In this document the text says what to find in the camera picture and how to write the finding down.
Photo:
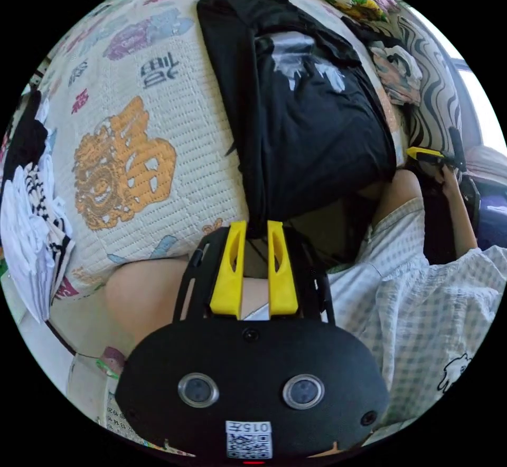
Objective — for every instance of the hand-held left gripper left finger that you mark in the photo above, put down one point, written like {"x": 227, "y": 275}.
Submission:
{"x": 225, "y": 277}

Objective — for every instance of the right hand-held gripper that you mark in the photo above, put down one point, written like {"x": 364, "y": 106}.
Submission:
{"x": 429, "y": 174}

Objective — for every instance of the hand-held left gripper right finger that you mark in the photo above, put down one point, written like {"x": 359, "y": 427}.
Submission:
{"x": 282, "y": 277}

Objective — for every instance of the black t-shirt with white print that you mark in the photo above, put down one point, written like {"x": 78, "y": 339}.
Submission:
{"x": 309, "y": 126}

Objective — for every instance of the person's right forearm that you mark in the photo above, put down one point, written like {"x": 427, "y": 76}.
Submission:
{"x": 463, "y": 221}

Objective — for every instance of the person's right hand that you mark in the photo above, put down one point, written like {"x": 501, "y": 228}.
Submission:
{"x": 449, "y": 182}

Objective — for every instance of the wavy black striped cushion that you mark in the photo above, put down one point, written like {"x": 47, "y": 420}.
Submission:
{"x": 429, "y": 91}

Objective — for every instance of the black and peach floral cloth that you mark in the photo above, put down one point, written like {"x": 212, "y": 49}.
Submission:
{"x": 398, "y": 71}

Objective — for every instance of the person's body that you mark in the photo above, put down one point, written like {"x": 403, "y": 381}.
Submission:
{"x": 416, "y": 316}

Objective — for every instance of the bed with printed woven mat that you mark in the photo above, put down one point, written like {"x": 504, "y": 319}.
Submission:
{"x": 186, "y": 126}

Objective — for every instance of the pile of clothes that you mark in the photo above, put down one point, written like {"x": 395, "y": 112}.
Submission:
{"x": 29, "y": 221}

